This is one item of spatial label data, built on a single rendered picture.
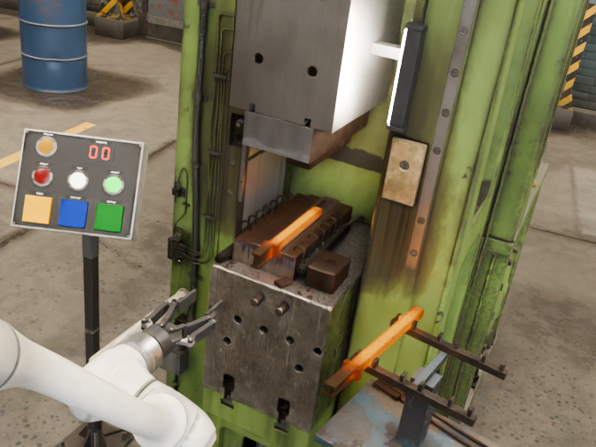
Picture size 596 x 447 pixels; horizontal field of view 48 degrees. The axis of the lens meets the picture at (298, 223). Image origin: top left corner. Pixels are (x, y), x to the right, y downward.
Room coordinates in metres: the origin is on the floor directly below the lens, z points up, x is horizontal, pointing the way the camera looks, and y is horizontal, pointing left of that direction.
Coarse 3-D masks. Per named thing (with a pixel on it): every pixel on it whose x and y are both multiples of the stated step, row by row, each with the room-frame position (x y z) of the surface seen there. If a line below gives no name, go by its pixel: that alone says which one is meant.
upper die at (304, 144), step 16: (368, 112) 1.99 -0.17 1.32; (256, 128) 1.67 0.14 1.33; (272, 128) 1.65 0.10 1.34; (288, 128) 1.63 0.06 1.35; (304, 128) 1.62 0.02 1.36; (352, 128) 1.87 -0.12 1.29; (256, 144) 1.67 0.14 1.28; (272, 144) 1.65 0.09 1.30; (288, 144) 1.63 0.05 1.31; (304, 144) 1.62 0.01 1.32; (320, 144) 1.66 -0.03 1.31; (336, 144) 1.77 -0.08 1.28; (304, 160) 1.61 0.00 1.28
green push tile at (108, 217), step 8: (104, 208) 1.67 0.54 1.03; (112, 208) 1.67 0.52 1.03; (120, 208) 1.67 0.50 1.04; (96, 216) 1.66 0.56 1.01; (104, 216) 1.66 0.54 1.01; (112, 216) 1.66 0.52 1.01; (120, 216) 1.66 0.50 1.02; (96, 224) 1.64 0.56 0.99; (104, 224) 1.65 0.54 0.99; (112, 224) 1.65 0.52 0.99; (120, 224) 1.65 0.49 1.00
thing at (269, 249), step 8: (312, 208) 1.90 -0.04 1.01; (320, 208) 1.91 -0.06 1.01; (304, 216) 1.84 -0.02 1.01; (312, 216) 1.85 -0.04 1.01; (296, 224) 1.78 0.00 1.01; (304, 224) 1.80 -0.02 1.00; (280, 232) 1.71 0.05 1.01; (288, 232) 1.72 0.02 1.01; (296, 232) 1.75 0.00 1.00; (264, 240) 1.64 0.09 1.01; (272, 240) 1.66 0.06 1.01; (280, 240) 1.66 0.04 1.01; (264, 248) 1.59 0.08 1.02; (272, 248) 1.62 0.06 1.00; (256, 256) 1.55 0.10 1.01; (264, 256) 1.59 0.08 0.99; (272, 256) 1.62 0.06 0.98; (256, 264) 1.55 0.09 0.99; (264, 264) 1.58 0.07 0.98
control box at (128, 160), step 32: (32, 160) 1.72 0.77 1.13; (64, 160) 1.73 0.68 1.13; (96, 160) 1.74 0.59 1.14; (128, 160) 1.75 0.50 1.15; (32, 192) 1.68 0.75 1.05; (64, 192) 1.69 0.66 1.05; (96, 192) 1.70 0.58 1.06; (128, 192) 1.70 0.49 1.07; (32, 224) 1.63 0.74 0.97; (128, 224) 1.66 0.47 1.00
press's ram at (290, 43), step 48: (240, 0) 1.70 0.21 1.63; (288, 0) 1.65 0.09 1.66; (336, 0) 1.60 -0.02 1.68; (384, 0) 1.80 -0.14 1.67; (240, 48) 1.70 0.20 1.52; (288, 48) 1.64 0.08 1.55; (336, 48) 1.60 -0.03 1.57; (384, 48) 1.75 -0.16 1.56; (240, 96) 1.69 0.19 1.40; (288, 96) 1.64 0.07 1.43; (336, 96) 1.59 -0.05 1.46; (384, 96) 1.94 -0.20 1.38
